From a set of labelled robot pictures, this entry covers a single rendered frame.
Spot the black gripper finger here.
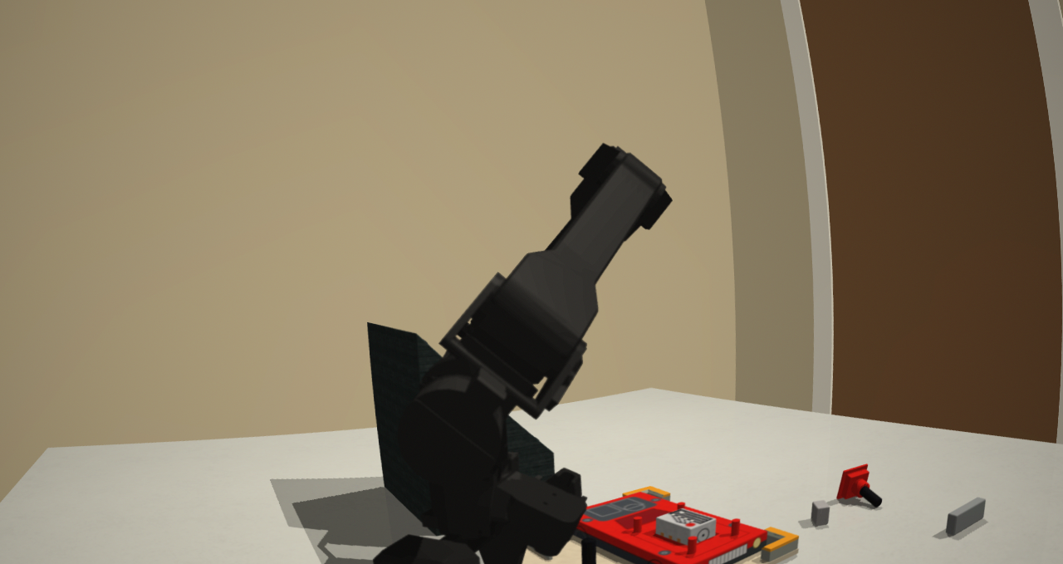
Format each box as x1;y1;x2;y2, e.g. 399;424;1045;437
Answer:
479;532;528;564

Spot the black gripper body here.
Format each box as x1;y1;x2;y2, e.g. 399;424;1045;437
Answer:
373;443;519;564

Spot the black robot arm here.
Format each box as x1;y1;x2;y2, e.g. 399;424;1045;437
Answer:
398;143;673;557

